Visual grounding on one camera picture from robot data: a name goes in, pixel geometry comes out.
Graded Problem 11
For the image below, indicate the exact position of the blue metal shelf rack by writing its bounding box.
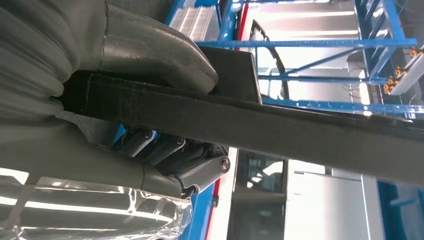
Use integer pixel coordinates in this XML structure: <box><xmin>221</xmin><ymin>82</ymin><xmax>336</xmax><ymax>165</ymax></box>
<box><xmin>164</xmin><ymin>0</ymin><xmax>424</xmax><ymax>117</ymax></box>
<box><xmin>178</xmin><ymin>180</ymin><xmax>424</xmax><ymax>240</ymax></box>

